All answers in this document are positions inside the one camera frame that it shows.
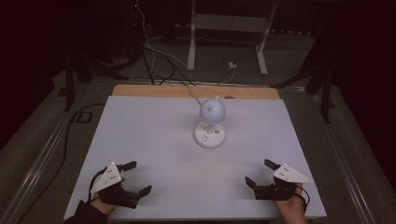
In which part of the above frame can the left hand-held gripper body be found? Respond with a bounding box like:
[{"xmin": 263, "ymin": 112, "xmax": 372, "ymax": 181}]
[{"xmin": 91, "ymin": 161, "xmax": 141, "ymax": 209}]

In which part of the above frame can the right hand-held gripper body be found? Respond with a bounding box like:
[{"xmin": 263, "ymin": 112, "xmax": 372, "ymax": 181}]
[{"xmin": 254, "ymin": 163, "xmax": 313, "ymax": 202}]

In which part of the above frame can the person's left hand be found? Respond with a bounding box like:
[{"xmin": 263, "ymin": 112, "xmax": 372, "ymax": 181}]
[{"xmin": 90, "ymin": 195, "xmax": 117, "ymax": 216}]

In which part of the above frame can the person's right hand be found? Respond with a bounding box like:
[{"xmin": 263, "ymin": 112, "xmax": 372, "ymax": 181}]
[{"xmin": 275, "ymin": 184, "xmax": 307, "ymax": 224}]

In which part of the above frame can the white table cover sheet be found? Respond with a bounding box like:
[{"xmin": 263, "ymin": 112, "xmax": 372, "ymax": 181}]
[{"xmin": 64, "ymin": 95, "xmax": 327, "ymax": 220}]

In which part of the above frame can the round white power socket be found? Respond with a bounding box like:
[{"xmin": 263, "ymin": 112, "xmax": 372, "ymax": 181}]
[{"xmin": 194, "ymin": 120, "xmax": 226, "ymax": 149}]

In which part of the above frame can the white ball-shaped lamp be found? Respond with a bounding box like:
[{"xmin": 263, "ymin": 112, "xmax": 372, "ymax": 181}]
[{"xmin": 199, "ymin": 95, "xmax": 227, "ymax": 134}]

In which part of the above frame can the black tripod stand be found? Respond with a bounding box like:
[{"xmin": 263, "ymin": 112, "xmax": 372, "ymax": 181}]
[
  {"xmin": 270, "ymin": 62, "xmax": 334, "ymax": 124},
  {"xmin": 64, "ymin": 46, "xmax": 130, "ymax": 113}
]

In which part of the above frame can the wooden table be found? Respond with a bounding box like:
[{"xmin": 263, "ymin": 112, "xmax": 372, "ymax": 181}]
[{"xmin": 111, "ymin": 84, "xmax": 280, "ymax": 101}]

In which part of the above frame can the white metal stand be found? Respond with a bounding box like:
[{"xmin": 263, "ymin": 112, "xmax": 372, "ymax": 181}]
[{"xmin": 186, "ymin": 0, "xmax": 278, "ymax": 77}]

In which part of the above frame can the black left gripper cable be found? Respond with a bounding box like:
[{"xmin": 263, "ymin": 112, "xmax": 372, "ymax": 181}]
[{"xmin": 88, "ymin": 167, "xmax": 108, "ymax": 203}]

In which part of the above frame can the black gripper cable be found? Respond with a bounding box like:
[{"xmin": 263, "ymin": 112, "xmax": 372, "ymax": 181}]
[
  {"xmin": 88, "ymin": 167, "xmax": 108, "ymax": 203},
  {"xmin": 293, "ymin": 185, "xmax": 311, "ymax": 213}
]

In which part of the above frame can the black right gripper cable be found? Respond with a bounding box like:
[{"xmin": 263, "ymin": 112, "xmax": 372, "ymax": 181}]
[{"xmin": 293, "ymin": 185, "xmax": 311, "ymax": 213}]

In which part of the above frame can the long black floor cable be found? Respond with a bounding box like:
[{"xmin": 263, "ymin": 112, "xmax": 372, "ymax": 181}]
[{"xmin": 18, "ymin": 103, "xmax": 106, "ymax": 220}]

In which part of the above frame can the metal floor rail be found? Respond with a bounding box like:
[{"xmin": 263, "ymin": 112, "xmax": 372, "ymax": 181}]
[
  {"xmin": 311, "ymin": 92, "xmax": 378, "ymax": 224},
  {"xmin": 0, "ymin": 83, "xmax": 92, "ymax": 224}
]

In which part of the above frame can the black square floor frame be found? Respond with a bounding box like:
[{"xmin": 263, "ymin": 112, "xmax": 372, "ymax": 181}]
[{"xmin": 76, "ymin": 111, "xmax": 93, "ymax": 124}]

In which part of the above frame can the white socket cable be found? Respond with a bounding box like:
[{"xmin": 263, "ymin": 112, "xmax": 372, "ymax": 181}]
[{"xmin": 178, "ymin": 78, "xmax": 205, "ymax": 106}]

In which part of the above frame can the black floor cables bundle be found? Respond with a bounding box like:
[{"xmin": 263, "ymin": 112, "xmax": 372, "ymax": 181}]
[{"xmin": 141, "ymin": 46, "xmax": 195, "ymax": 87}]

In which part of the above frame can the thin white floor cable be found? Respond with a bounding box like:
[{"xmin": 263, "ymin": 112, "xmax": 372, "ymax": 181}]
[{"xmin": 135, "ymin": 1, "xmax": 237, "ymax": 85}]

